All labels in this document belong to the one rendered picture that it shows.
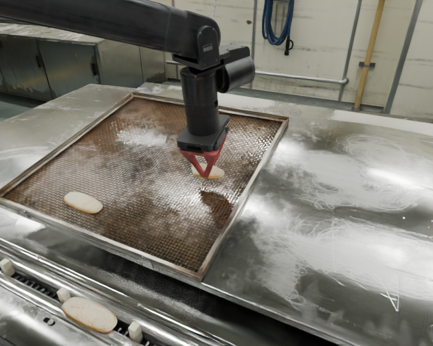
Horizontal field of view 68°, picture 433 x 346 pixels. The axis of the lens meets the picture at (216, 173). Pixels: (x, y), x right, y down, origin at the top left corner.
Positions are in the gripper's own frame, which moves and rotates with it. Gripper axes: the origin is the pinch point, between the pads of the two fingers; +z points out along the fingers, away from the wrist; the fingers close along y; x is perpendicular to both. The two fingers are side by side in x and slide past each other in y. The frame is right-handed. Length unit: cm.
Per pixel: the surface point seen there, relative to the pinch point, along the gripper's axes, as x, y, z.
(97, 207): 19.3, -11.6, 4.9
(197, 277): -5.5, -20.7, 4.4
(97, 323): 6.6, -30.7, 6.7
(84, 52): 194, 193, 55
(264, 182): -10.3, 4.5, 5.4
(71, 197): 26.2, -10.7, 4.6
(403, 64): -84, 294, 88
